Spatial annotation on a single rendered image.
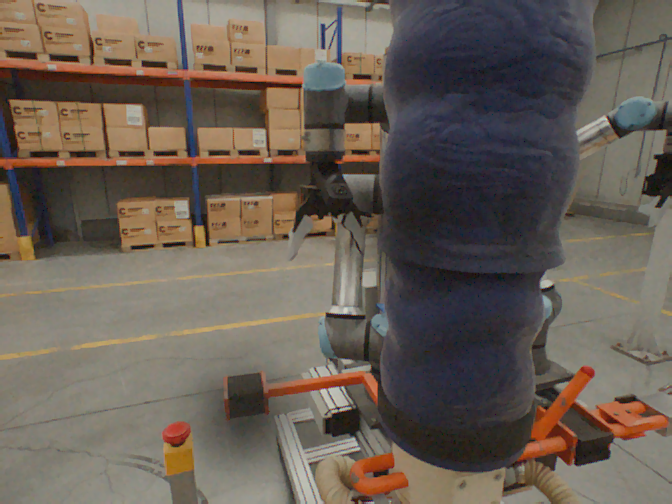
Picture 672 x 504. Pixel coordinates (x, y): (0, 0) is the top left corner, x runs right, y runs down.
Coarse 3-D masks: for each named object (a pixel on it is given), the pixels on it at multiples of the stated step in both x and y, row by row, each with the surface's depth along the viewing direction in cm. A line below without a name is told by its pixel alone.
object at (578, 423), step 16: (576, 416) 70; (592, 416) 69; (560, 432) 66; (576, 432) 66; (592, 432) 66; (608, 432) 65; (576, 448) 64; (592, 448) 65; (608, 448) 66; (576, 464) 64
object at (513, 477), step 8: (512, 464) 67; (520, 464) 66; (512, 472) 66; (520, 472) 66; (504, 480) 65; (512, 480) 65; (520, 480) 66; (504, 488) 67; (512, 488) 67; (520, 488) 67; (528, 488) 68; (352, 496) 60; (360, 496) 60; (368, 496) 60; (376, 496) 60; (384, 496) 60; (392, 496) 61; (504, 496) 67
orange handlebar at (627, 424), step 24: (288, 384) 81; (312, 384) 82; (336, 384) 83; (600, 408) 73; (624, 408) 73; (624, 432) 68; (384, 456) 62; (528, 456) 63; (360, 480) 57; (384, 480) 57
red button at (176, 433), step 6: (168, 426) 100; (174, 426) 100; (180, 426) 100; (186, 426) 100; (162, 432) 99; (168, 432) 98; (174, 432) 98; (180, 432) 98; (186, 432) 99; (162, 438) 98; (168, 438) 97; (174, 438) 97; (180, 438) 97; (174, 444) 98; (180, 444) 99
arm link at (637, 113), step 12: (624, 108) 96; (636, 108) 95; (648, 108) 93; (600, 120) 102; (612, 120) 100; (624, 120) 97; (636, 120) 95; (648, 120) 95; (576, 132) 106; (588, 132) 104; (600, 132) 102; (612, 132) 100; (624, 132) 100; (588, 144) 104; (600, 144) 103
